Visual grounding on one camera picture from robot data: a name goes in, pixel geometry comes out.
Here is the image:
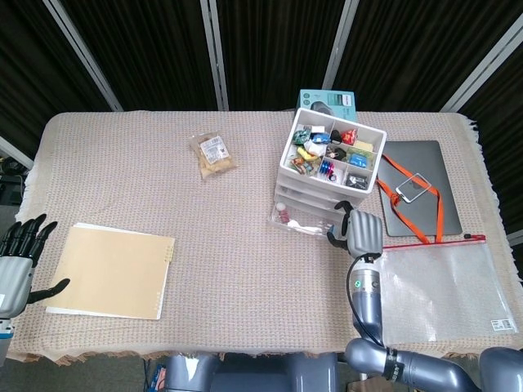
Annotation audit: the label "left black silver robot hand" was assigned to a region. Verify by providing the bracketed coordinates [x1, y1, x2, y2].
[0, 213, 71, 319]

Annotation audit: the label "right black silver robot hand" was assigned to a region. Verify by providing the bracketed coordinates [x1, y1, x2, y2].
[325, 200, 385, 258]

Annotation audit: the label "white drawer organizer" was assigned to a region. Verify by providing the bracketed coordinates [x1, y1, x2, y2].
[274, 107, 388, 214]

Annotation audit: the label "teal mouse packaging box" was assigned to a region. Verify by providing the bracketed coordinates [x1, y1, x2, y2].
[297, 89, 356, 120]

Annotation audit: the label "brown cardboard piece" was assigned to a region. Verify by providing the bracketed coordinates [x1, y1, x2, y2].
[346, 378, 379, 392]

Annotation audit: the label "white soft item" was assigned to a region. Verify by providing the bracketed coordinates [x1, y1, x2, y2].
[285, 219, 324, 235]

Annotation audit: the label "clear badge holder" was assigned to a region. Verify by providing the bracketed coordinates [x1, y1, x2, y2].
[395, 172, 434, 203]

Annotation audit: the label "blue card in green pack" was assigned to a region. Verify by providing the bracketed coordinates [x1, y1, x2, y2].
[345, 147, 375, 168]

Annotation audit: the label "clear zip pouch red zipper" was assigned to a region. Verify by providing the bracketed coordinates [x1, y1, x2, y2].
[379, 234, 518, 346]

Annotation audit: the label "colourful candy packets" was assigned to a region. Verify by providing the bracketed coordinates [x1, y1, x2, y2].
[289, 158, 315, 175]

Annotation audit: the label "grey laptop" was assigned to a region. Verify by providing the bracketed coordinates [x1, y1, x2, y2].
[375, 140, 463, 238]

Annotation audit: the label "tan kraft paper folder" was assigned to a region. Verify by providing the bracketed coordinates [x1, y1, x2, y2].
[42, 226, 176, 320]

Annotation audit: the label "white crumpled wrapper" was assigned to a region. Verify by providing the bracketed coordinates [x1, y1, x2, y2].
[302, 140, 328, 158]

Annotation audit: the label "beige woven tablecloth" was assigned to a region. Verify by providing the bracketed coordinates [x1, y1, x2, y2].
[6, 109, 512, 365]

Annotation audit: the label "blue printed package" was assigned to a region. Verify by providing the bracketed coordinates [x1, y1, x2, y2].
[149, 363, 168, 391]

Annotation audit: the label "clear snack bag with label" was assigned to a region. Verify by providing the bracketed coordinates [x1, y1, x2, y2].
[188, 131, 239, 180]

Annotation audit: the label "grey robot torso base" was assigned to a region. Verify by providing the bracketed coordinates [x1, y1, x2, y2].
[165, 353, 340, 392]

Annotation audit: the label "orange lanyard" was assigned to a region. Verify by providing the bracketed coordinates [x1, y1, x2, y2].
[375, 154, 445, 245]

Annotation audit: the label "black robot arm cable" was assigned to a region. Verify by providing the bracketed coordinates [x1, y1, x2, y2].
[346, 255, 390, 353]

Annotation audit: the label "black equipment with cables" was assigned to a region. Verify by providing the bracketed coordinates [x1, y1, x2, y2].
[0, 157, 25, 205]

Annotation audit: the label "grey aluminium frame post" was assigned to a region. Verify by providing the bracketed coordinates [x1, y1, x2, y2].
[439, 14, 523, 114]
[0, 134, 34, 171]
[199, 0, 230, 111]
[322, 0, 360, 91]
[42, 0, 123, 112]

